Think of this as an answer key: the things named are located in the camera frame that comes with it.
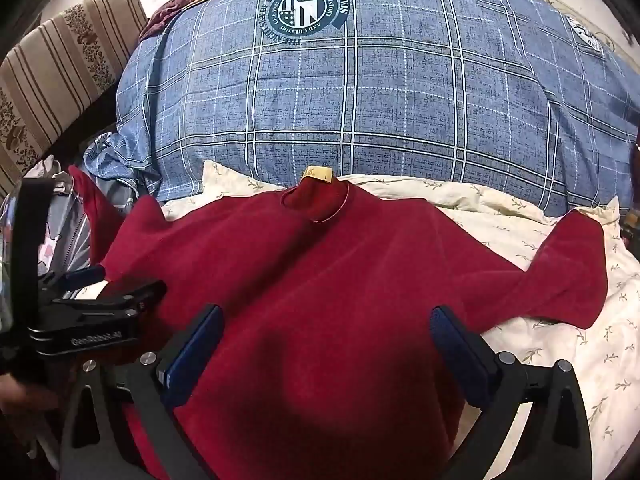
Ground grey crumpled cloth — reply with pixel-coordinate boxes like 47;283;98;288
35;157;76;196

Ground red sweater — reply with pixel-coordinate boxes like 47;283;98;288
67;164;608;480

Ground person's left hand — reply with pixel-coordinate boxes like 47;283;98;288
0;372;58;413

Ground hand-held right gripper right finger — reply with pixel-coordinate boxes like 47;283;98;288
430;305;593;480

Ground cream floral bed sheet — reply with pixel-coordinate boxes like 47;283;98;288
162;160;640;461

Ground blue plaid quilt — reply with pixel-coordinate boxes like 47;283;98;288
82;0;640;216

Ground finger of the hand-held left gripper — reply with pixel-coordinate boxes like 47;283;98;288
37;265;107;297
51;279;168;322

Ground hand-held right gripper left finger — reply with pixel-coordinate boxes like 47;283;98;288
60;304;223;480

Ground maroon cloth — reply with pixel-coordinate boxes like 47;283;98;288
140;0;241;38

